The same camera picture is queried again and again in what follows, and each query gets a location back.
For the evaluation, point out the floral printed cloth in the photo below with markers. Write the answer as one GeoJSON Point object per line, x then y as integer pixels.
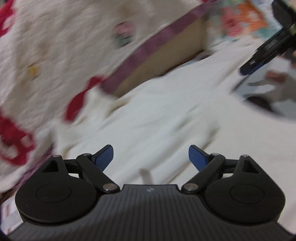
{"type": "Point", "coordinates": [240, 20]}

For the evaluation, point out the tan bed base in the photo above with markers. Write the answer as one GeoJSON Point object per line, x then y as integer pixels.
{"type": "Point", "coordinates": [161, 58]}

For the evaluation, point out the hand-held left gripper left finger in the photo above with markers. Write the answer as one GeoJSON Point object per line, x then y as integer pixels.
{"type": "Point", "coordinates": [105, 157]}

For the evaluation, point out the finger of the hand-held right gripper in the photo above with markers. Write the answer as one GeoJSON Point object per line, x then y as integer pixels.
{"type": "Point", "coordinates": [261, 55]}

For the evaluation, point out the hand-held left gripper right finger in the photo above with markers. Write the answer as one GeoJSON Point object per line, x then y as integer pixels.
{"type": "Point", "coordinates": [196, 157]}

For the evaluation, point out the checked floor mat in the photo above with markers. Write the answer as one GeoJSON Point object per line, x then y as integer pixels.
{"type": "Point", "coordinates": [282, 92]}

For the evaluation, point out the white fleece garment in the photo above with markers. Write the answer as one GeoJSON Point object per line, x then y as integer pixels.
{"type": "Point", "coordinates": [161, 111]}

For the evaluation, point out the bear print quilt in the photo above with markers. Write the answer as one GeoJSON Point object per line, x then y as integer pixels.
{"type": "Point", "coordinates": [57, 46]}

